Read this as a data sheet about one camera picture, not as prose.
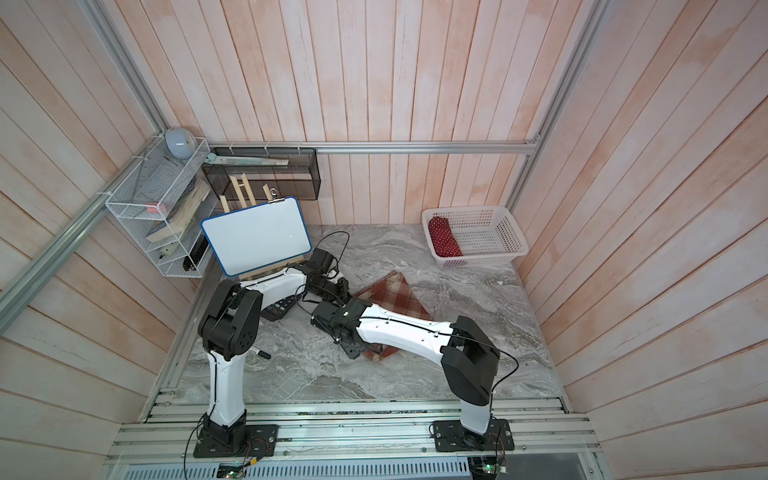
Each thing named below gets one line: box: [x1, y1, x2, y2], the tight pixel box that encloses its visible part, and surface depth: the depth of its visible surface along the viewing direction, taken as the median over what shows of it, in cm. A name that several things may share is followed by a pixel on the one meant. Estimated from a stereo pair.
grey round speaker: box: [165, 127, 197, 160], surface depth 84 cm
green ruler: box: [205, 152, 289, 165], surface depth 92 cm
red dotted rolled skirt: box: [428, 216, 464, 258], surface depth 113 cm
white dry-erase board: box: [201, 196, 312, 277], surface depth 93 cm
